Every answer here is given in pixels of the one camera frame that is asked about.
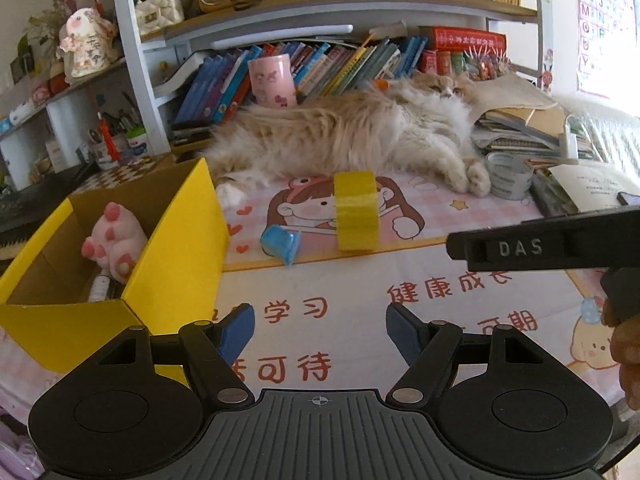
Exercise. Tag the stack of papers and notebooks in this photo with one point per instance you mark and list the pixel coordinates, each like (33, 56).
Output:
(515, 120)

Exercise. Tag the row of leaning blue books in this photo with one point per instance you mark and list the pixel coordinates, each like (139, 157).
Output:
(215, 85)

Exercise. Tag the white wall charger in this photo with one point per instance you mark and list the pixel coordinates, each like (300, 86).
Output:
(570, 142)

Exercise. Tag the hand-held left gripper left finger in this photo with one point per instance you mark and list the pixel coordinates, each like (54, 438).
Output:
(235, 332)

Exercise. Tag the black keyboard piano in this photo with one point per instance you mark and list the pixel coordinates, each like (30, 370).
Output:
(30, 205)

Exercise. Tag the pink striped cloth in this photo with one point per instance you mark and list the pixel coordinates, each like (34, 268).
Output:
(15, 450)

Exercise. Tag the white paper sheet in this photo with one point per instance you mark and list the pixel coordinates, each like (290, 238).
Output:
(585, 185)

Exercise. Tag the yellow tape roll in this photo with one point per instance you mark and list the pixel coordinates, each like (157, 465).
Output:
(356, 215)

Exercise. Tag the yellow cardboard box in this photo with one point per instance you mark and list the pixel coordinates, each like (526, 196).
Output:
(170, 270)

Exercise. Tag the grey tape roll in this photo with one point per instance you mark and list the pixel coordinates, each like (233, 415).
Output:
(507, 177)

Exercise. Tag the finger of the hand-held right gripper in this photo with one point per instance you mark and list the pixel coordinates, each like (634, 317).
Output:
(457, 246)

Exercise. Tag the alphabet wall poster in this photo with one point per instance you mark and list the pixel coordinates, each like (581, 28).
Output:
(605, 25)

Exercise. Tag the small blue cup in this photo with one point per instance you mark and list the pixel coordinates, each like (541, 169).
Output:
(280, 245)

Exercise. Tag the cartoon wall sticker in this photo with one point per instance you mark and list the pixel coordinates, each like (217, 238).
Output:
(548, 75)

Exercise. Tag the person's right hand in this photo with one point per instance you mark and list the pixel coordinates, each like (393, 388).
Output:
(627, 355)

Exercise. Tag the white quilted pearl handbag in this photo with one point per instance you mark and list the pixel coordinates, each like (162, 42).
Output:
(159, 12)

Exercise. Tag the pink printed cup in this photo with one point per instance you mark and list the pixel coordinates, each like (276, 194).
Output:
(272, 82)

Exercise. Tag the pink plush toy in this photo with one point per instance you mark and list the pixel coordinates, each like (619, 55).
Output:
(117, 235)

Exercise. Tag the red book box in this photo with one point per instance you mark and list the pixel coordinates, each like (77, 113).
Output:
(465, 40)

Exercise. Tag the checkered wooden board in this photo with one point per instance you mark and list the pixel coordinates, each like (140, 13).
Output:
(135, 170)

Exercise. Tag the white tissue pack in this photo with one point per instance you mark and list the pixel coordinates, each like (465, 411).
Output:
(21, 112)

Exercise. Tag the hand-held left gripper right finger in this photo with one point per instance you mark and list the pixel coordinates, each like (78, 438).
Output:
(406, 332)

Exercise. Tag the low white shelf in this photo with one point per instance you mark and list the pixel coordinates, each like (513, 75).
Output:
(65, 110)

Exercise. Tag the white bookshelf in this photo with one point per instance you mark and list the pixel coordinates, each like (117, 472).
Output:
(130, 35)

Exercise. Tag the fluffy cream cat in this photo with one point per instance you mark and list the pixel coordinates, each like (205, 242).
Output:
(340, 130)

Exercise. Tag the white green pen cup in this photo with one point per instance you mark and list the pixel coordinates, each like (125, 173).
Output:
(136, 142)

